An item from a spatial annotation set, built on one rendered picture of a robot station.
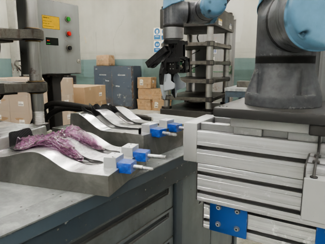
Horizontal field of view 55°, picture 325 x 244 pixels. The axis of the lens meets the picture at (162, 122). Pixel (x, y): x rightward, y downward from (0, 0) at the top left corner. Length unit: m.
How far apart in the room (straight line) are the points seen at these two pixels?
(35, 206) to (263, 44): 0.61
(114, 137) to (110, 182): 0.36
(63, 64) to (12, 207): 1.21
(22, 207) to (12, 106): 4.64
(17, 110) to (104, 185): 4.59
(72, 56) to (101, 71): 6.58
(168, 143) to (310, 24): 0.78
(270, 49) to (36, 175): 0.65
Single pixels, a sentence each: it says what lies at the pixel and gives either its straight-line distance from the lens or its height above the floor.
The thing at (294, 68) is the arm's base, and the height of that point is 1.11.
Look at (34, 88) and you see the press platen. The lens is 1.62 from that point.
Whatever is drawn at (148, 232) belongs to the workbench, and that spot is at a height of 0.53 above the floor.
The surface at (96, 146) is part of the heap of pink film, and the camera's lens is 0.99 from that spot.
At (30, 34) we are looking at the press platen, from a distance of 1.62.
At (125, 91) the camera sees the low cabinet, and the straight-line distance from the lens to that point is 8.11.
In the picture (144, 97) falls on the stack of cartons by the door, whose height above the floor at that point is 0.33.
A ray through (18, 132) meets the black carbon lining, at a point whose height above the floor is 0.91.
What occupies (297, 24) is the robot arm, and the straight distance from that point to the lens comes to 0.50.
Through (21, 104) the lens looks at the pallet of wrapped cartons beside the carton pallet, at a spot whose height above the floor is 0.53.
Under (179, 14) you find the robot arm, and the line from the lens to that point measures 1.14.
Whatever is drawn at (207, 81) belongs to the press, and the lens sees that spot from 4.94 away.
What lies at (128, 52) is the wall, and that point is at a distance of 8.63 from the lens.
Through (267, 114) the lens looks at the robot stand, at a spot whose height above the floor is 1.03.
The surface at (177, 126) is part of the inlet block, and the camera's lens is 1.15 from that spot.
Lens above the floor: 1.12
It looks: 10 degrees down
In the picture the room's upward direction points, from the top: straight up
